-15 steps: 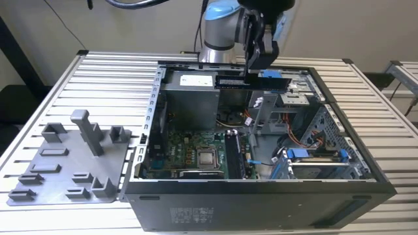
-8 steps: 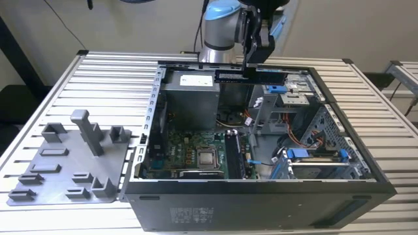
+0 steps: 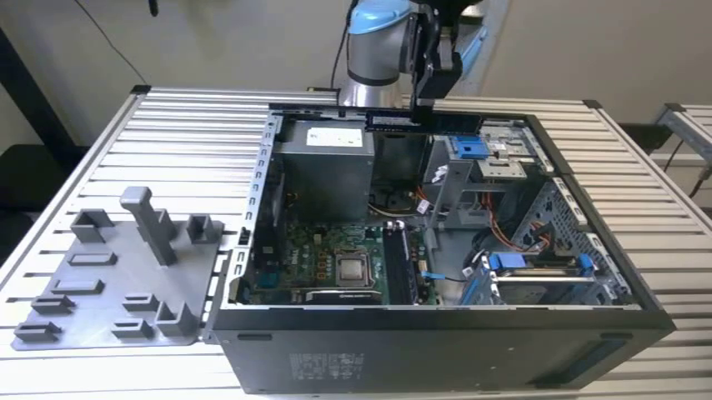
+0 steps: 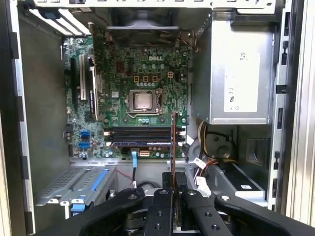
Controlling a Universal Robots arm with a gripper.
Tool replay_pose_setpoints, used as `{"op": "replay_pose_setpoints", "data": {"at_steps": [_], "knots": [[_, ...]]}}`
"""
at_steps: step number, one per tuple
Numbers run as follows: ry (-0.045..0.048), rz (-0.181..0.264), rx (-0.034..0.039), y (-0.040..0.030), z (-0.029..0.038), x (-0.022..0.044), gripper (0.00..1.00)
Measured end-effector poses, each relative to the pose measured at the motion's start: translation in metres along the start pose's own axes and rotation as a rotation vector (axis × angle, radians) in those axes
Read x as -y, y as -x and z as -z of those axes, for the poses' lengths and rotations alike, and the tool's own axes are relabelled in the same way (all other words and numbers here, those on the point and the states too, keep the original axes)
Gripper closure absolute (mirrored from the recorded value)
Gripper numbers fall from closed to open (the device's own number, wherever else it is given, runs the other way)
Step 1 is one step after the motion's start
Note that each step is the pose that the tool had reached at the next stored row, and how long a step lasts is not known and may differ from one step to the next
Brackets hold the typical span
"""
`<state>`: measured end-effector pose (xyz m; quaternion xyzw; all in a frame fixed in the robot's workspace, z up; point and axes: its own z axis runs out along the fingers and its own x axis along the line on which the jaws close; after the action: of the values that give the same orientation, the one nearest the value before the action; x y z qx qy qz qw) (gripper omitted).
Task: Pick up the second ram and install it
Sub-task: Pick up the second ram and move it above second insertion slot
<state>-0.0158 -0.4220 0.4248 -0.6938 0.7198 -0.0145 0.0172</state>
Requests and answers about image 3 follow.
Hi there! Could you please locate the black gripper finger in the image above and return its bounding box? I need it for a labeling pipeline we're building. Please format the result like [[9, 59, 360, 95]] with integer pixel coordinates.
[[411, 14, 464, 125]]

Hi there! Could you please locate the blue drive bay latch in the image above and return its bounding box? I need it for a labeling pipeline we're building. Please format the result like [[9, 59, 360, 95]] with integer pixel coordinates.
[[448, 132, 490, 162]]

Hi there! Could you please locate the grey metal drive cage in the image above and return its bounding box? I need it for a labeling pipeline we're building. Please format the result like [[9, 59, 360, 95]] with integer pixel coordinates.
[[423, 120, 556, 231]]

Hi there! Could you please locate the grey power supply unit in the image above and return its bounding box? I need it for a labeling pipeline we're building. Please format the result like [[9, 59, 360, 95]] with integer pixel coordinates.
[[276, 120, 376, 222]]

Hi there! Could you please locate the green motherboard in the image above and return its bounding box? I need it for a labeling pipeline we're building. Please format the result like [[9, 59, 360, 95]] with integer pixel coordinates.
[[248, 220, 441, 306]]

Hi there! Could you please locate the aluminium side table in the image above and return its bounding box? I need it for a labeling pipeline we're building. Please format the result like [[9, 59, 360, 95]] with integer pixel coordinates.
[[656, 102, 712, 168]]

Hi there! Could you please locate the silver CPU in socket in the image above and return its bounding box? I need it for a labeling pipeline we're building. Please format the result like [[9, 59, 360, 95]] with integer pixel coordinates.
[[337, 257, 369, 288]]

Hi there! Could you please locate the hard disk in blue carrier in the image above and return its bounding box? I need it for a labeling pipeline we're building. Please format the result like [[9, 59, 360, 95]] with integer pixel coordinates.
[[464, 249, 616, 308]]

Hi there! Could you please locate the black graphics card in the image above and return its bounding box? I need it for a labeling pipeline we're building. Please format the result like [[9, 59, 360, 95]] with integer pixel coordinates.
[[304, 289, 387, 306]]

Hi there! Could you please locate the black open PC case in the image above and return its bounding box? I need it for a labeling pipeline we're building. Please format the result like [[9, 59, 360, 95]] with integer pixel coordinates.
[[204, 102, 678, 395]]

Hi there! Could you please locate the black stand with round base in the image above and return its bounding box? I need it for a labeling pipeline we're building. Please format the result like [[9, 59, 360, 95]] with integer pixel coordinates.
[[0, 27, 89, 228]]

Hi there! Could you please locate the grey plastic parts rack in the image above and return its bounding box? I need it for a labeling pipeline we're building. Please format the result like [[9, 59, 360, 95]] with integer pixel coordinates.
[[10, 186, 228, 352]]

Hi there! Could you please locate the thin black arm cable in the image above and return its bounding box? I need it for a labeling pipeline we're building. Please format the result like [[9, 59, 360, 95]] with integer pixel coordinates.
[[332, 0, 359, 89]]

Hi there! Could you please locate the yellow and black wire bundle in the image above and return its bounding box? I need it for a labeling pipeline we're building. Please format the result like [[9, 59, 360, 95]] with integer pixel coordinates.
[[368, 187, 433, 218]]

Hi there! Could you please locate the orange wire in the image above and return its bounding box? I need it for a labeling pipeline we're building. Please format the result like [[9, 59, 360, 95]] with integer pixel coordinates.
[[484, 189, 554, 256]]

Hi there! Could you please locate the thin dark cable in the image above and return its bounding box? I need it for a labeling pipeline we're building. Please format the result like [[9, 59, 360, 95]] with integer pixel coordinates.
[[690, 164, 711, 198]]

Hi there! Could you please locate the thin black wall cable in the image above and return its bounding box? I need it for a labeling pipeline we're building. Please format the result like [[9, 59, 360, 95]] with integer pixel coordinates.
[[74, 0, 149, 87]]

